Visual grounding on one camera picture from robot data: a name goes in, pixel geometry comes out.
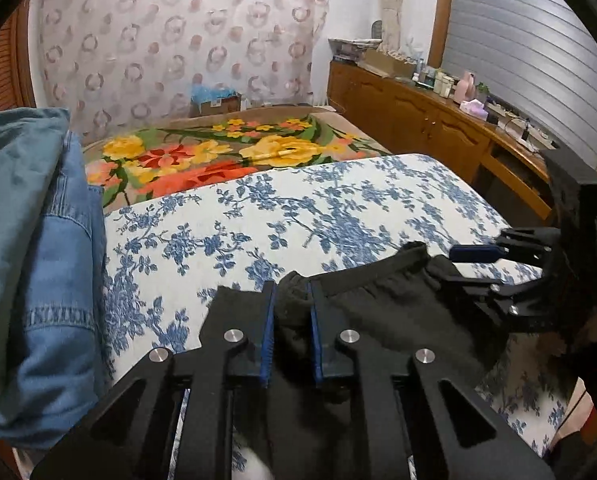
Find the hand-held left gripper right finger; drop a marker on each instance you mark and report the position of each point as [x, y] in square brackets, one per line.
[316, 330]

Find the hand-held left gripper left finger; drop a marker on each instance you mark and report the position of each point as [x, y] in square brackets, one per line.
[266, 340]

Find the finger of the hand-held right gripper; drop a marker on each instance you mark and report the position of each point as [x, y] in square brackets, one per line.
[473, 253]
[458, 277]

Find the black pants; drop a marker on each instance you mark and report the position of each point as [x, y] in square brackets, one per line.
[398, 310]

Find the blue floral bedsheet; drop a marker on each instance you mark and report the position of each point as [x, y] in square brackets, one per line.
[278, 220]

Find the white power strip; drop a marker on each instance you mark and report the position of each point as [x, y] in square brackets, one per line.
[518, 122]

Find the pink tissue box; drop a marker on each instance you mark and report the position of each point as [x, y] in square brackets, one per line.
[473, 109]

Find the wooden cabinet desk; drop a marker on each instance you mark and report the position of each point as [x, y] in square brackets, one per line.
[403, 110]

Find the pink bottle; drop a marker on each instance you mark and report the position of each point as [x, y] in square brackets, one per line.
[464, 87]

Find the white jar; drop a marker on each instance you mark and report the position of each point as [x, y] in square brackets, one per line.
[443, 84]

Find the colourful flower blanket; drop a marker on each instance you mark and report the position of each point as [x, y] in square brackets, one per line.
[203, 160]

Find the open brown cardboard box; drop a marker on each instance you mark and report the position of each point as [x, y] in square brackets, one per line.
[388, 64]

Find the blue denim jeans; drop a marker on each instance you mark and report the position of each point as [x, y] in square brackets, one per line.
[63, 285]

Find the grey window blind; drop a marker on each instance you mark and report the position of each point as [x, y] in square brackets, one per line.
[518, 35]

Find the basket of newspapers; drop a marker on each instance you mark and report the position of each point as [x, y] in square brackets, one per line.
[353, 47]

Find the light blue cloth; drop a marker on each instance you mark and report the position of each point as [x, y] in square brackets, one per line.
[211, 92]

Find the beige tied curtain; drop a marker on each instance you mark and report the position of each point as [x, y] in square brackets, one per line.
[396, 5]

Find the teal folded jeans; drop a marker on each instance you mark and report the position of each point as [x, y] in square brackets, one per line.
[13, 210]

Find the wooden louvered wardrobe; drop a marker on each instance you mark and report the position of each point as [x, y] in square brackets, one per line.
[3, 70]

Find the wooden window frame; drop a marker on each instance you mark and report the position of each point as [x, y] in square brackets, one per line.
[443, 10]

